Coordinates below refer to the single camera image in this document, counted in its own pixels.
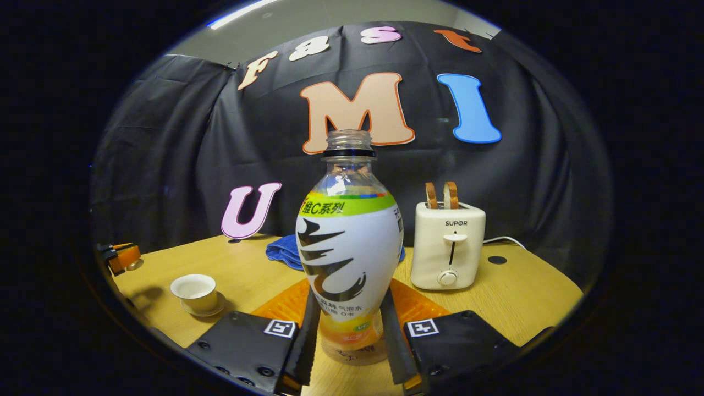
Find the white toaster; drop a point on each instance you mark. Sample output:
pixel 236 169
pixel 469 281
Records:
pixel 448 247

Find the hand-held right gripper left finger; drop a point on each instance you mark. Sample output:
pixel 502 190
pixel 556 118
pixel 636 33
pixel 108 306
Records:
pixel 307 346

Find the toast bread slice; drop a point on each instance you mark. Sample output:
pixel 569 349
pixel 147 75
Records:
pixel 432 195
pixel 451 195

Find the cream ceramic teacup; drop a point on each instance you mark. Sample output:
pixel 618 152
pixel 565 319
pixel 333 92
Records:
pixel 195 291

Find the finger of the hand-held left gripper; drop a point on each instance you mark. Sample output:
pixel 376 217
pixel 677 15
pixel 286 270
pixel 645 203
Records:
pixel 127 256
pixel 109 250

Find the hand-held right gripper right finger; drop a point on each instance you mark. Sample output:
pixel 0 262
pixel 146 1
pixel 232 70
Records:
pixel 393 341

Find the clear labelled water bottle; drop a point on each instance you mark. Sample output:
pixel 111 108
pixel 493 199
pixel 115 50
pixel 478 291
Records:
pixel 349 247

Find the black backdrop cloth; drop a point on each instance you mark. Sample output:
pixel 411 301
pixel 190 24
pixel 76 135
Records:
pixel 495 181

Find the cream ceramic saucer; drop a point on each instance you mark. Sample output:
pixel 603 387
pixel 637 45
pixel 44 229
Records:
pixel 215 308

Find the cream teacup lid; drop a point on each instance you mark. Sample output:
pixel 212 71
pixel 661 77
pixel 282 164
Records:
pixel 136 266

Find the blue folded towel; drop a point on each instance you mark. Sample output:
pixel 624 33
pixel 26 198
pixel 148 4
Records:
pixel 283 253

